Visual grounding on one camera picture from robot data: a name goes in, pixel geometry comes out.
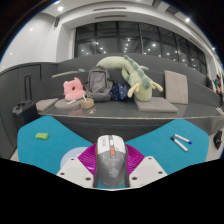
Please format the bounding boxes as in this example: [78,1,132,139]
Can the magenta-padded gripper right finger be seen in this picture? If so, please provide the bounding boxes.
[124,143,168,189]

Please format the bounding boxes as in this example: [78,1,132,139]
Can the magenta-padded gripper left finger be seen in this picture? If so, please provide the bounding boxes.
[56,143,99,188]

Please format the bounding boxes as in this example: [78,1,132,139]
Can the grey computer mouse orange accents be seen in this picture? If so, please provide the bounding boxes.
[92,134,131,189]

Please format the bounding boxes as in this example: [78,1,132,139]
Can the round light blue mouse pad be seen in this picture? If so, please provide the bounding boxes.
[59,146,90,169]

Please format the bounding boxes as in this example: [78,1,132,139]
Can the white marker black cap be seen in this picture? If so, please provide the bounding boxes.
[170,136,189,153]

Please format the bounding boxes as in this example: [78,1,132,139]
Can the white marker blue cap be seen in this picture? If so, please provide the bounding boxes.
[174,133,193,145]

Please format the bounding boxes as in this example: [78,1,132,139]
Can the small green eraser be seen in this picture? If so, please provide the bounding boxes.
[35,132,50,141]

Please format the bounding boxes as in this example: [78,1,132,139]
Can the large grey flat seat cushion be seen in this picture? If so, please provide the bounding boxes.
[134,96,179,114]

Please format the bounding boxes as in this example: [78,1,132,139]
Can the tan twine spool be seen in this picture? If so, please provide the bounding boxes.
[80,97,96,110]

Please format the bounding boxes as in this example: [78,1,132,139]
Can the small grey flat seat cushion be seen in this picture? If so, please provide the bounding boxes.
[35,97,60,113]

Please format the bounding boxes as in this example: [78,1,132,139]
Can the black suitcase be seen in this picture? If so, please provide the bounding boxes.
[12,73,39,129]

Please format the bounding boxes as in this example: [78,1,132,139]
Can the black bag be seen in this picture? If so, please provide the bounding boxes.
[213,129,224,150]

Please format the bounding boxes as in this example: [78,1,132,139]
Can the pink plush pillow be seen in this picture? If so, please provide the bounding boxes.
[63,77,87,102]

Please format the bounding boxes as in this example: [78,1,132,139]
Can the dark blue patterned bag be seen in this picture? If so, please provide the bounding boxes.
[109,82,132,101]

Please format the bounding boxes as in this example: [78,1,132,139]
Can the long green dragon plush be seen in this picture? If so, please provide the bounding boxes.
[96,54,164,102]

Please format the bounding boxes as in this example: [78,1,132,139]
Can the beige upright cushion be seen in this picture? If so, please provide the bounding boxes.
[163,69,189,105]

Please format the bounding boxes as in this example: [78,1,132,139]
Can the grey backpack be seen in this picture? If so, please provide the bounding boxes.
[84,65,114,102]

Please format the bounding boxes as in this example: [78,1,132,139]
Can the person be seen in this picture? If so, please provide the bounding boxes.
[213,73,224,101]
[205,73,214,90]

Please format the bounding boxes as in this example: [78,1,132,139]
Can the ceiling spot lights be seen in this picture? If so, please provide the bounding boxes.
[28,4,217,52]

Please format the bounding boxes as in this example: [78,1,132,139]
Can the dark glass window wall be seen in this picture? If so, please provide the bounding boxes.
[73,21,208,76]

